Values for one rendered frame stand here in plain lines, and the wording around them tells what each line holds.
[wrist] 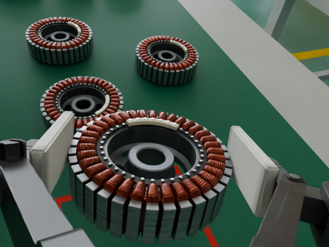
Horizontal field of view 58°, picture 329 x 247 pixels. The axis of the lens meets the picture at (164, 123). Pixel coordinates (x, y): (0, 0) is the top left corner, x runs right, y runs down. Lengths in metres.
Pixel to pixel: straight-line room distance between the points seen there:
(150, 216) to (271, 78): 0.48
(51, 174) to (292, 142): 0.39
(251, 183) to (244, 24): 0.62
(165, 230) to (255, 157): 0.07
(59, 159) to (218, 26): 0.60
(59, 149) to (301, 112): 0.45
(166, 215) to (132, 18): 0.57
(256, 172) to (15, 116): 0.37
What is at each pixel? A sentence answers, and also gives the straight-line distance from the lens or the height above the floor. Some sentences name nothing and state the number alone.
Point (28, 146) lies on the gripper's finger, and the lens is 0.18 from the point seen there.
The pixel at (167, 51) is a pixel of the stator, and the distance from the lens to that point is 0.55.
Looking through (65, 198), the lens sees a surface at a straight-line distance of 0.37.
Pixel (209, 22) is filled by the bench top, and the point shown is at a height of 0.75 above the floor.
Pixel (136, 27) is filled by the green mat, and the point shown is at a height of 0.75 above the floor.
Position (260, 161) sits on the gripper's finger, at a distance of 0.17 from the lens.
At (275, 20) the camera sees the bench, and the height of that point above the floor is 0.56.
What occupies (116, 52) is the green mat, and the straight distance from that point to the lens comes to 0.58.
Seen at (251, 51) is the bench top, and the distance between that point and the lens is 0.67.
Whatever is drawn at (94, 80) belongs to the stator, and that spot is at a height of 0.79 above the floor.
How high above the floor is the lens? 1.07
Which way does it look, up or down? 46 degrees down
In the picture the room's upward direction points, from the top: 10 degrees clockwise
